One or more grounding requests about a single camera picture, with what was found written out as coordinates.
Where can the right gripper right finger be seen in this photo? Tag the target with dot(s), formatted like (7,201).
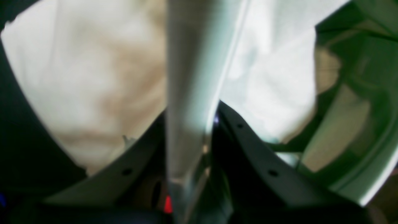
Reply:
(260,182)

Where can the light green T-shirt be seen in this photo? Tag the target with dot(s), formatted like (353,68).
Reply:
(316,80)

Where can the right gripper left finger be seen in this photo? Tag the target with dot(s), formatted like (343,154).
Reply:
(105,187)

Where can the black table cloth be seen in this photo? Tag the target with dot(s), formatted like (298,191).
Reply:
(32,164)

